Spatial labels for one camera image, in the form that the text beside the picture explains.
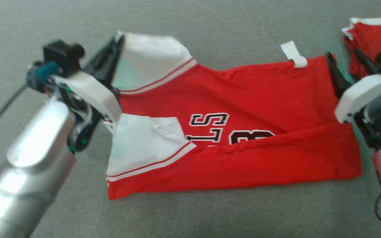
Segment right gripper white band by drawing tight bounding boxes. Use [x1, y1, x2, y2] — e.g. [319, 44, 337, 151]
[325, 46, 381, 123]

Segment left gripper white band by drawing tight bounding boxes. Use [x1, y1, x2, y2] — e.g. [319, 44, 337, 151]
[53, 32, 125, 124]

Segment red basketball jersey white sleeves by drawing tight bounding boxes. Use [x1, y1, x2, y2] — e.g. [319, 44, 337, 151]
[106, 31, 362, 200]

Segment folded red garment stack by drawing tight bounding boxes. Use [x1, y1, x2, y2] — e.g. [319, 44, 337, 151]
[342, 17, 381, 80]

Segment left cable with blue plug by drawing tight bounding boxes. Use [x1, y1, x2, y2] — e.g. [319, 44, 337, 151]
[0, 61, 60, 121]

